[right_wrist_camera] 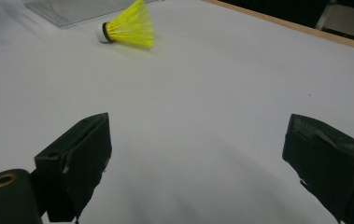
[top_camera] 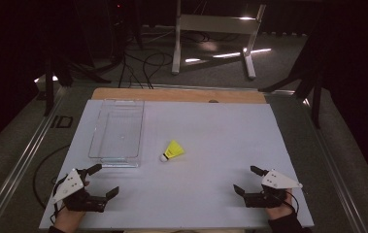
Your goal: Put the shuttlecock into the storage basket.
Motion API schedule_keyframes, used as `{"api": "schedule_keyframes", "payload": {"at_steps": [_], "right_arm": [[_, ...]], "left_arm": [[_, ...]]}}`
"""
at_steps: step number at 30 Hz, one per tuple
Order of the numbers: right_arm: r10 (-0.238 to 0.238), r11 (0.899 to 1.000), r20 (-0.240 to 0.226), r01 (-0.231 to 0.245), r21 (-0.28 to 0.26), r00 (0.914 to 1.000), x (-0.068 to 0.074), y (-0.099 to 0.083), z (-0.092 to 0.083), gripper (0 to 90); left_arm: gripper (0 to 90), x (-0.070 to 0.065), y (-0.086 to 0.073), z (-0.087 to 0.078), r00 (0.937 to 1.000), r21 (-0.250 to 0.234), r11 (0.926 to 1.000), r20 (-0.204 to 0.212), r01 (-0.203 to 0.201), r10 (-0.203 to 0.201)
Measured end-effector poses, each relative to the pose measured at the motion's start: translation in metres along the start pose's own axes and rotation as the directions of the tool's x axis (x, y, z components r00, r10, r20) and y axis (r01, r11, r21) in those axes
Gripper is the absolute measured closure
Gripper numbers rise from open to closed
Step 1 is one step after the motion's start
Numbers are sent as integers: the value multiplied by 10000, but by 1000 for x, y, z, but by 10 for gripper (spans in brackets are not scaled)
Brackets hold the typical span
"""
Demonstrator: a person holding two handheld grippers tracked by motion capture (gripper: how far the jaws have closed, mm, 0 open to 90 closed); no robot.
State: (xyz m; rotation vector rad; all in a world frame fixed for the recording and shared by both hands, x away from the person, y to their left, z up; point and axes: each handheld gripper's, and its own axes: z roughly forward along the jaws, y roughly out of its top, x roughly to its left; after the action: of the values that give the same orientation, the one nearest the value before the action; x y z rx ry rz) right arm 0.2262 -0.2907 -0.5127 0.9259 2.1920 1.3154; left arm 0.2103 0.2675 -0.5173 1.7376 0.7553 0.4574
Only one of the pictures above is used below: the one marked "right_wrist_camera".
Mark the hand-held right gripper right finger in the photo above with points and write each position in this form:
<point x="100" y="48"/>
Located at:
<point x="330" y="161"/>

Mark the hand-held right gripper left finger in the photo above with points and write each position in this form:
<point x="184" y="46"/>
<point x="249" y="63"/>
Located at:
<point x="78" y="158"/>

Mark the yellow shuttlecock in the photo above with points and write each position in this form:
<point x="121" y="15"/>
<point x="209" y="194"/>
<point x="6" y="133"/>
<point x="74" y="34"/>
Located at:
<point x="131" y="26"/>

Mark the clear plastic box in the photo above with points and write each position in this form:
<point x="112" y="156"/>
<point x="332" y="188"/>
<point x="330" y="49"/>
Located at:
<point x="72" y="11"/>

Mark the white object in dark room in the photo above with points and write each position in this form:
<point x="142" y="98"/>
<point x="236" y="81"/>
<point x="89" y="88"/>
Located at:
<point x="349" y="21"/>

